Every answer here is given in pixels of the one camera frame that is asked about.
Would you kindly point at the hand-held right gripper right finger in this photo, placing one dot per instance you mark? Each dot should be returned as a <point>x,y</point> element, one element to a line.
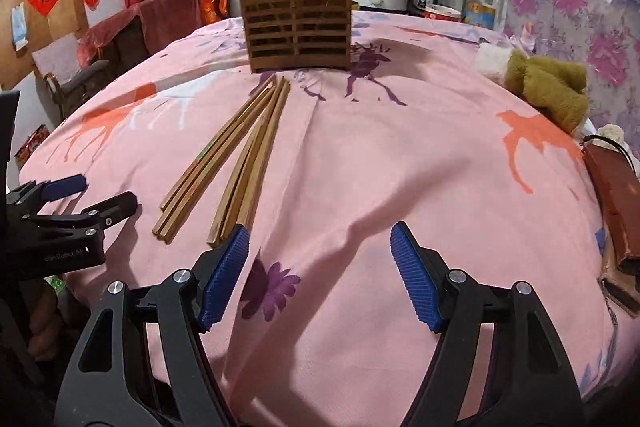
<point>415,277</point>

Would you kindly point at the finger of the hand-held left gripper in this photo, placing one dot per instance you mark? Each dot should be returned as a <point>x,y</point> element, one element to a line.
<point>65,187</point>
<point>117,207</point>

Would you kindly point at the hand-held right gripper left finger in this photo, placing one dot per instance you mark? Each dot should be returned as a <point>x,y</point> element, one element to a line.
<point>225,277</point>

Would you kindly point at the pile of wooden chopsticks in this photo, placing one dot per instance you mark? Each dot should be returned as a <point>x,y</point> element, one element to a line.
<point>252,157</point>

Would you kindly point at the wooden chopstick holder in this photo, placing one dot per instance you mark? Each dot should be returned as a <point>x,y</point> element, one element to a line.
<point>295,22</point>

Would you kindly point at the person's left hand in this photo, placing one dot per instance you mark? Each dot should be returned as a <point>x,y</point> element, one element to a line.
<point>46,322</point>

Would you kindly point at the red printed carton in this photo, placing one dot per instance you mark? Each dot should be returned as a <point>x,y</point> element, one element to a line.
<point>32,146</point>

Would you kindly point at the wooden armchair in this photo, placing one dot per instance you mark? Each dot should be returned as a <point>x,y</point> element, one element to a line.
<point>70,82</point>

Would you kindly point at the pink deer print tablecloth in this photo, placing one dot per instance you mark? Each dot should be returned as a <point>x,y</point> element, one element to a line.
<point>400,157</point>

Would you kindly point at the grey chair cushion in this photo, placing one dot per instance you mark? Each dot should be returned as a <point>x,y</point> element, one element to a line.
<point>55,59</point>

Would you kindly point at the blue and white paper packet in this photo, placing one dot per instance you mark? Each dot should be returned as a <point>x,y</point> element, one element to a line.
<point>19,27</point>

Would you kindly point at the red covered side table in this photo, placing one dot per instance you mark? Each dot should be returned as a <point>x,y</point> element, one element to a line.
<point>150,22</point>

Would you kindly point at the red-brown leather case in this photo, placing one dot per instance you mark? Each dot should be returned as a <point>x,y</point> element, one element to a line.
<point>612,202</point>

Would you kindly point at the orange red gift box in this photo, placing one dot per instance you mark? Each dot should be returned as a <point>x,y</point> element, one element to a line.
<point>211,12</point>

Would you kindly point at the olive and white plush toy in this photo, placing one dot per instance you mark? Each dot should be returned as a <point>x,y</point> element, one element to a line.
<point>545,82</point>

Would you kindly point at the white fluffy cloth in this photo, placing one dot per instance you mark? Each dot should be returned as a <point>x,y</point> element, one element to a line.
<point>611,134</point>

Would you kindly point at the red and white bowl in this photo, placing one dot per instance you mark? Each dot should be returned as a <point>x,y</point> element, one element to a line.
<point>442,13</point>

